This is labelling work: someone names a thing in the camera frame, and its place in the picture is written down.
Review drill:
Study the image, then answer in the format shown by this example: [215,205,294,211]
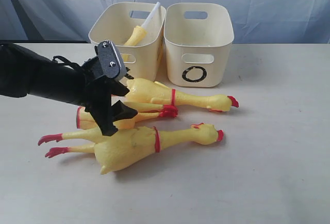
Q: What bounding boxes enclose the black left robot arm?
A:
[1,40,138,136]

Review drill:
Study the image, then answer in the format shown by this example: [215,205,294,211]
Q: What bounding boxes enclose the cream bin marked X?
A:
[89,2,166,81]

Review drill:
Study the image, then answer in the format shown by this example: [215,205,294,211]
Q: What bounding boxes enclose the white backdrop curtain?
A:
[1,0,329,43]

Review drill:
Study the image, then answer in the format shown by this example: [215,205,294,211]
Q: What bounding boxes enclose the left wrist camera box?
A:
[95,40,127,82]

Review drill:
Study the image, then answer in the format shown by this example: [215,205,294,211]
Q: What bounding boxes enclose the yellow rubber chicken front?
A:
[38,123,224,174]

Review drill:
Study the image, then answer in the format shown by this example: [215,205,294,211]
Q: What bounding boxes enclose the headless yellow rubber chicken body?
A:
[76,101,178,130]

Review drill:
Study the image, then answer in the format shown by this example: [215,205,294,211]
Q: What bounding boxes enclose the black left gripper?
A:
[84,76,138,136]

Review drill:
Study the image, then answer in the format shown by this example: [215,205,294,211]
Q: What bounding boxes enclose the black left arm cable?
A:
[52,55,86,72]

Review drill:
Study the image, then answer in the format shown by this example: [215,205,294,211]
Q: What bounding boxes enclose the cream bin marked O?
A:
[163,3,234,87]

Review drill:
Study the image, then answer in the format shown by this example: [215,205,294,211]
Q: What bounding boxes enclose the yellow rubber chicken back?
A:
[126,78,239,112]

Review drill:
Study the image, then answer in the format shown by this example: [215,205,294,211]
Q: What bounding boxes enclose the yellow rubber chicken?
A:
[126,78,239,112]
[38,123,224,174]

